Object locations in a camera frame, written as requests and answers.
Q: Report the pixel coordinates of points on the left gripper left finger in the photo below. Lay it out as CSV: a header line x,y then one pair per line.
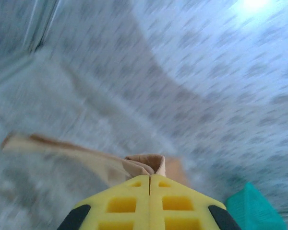
x,y
96,203

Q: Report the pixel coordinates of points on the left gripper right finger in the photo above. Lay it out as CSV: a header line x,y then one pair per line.
x,y
199,203

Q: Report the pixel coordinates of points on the tan t-shirt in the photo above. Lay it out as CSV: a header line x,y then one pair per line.
x,y
144,163

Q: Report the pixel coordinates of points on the teal plastic mesh basket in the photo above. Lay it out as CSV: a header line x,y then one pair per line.
x,y
249,208

